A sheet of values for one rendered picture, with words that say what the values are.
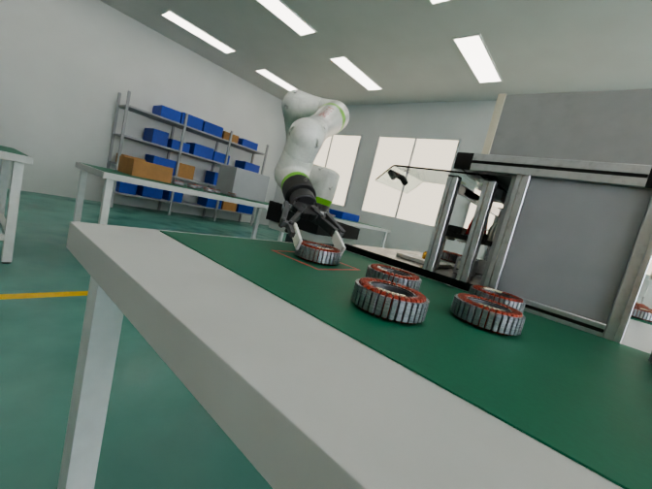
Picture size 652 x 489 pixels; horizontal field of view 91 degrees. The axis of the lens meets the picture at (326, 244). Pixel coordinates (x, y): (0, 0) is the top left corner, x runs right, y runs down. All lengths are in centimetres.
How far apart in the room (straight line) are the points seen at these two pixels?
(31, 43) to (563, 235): 711
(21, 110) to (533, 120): 685
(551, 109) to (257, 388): 102
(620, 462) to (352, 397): 20
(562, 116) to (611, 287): 45
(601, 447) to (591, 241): 62
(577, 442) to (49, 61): 723
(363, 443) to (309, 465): 3
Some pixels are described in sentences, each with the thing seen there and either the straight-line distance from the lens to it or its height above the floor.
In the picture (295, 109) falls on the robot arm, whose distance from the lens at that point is 140.
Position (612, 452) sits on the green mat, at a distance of 37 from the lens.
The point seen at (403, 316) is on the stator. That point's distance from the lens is 45.
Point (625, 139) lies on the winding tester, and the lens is 107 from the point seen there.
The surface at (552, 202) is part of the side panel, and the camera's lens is 93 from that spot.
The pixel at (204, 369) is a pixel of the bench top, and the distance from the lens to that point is 30.
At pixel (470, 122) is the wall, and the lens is 659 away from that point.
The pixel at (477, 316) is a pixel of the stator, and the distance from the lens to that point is 57.
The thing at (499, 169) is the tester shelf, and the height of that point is 108.
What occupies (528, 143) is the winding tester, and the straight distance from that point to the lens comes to 108.
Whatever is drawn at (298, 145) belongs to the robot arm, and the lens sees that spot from 97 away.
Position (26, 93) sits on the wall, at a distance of 712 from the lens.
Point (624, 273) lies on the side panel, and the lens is 92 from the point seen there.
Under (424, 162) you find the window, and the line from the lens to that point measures 665.
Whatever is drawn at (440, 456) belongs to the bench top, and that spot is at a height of 75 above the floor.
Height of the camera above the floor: 88
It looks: 6 degrees down
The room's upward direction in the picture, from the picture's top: 14 degrees clockwise
